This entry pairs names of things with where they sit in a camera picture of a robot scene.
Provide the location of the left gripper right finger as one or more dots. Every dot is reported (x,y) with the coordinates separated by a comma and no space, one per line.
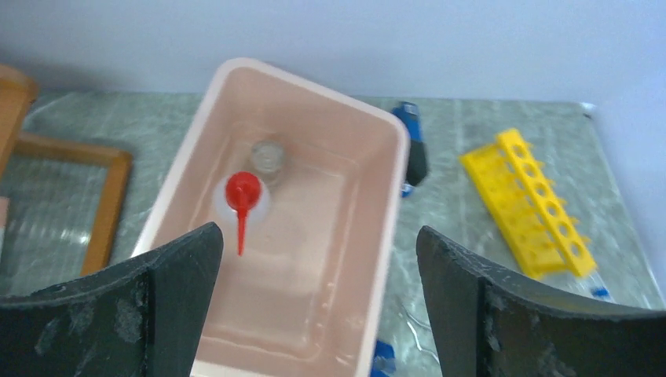
(488,320)

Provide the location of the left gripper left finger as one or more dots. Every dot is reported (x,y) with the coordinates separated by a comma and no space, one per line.
(140,317)

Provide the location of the yellow test tube rack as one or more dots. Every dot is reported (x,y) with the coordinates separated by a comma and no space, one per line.
(522,202)

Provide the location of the wooden drying rack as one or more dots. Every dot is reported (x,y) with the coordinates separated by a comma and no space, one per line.
(66,196)

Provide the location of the red cap wash bottle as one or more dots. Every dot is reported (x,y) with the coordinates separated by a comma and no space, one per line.
(243,200)

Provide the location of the pink plastic bin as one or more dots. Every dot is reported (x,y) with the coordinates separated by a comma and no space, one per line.
(305,297)

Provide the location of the blue stapler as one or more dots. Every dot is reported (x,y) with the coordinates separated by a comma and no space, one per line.
(418,167)

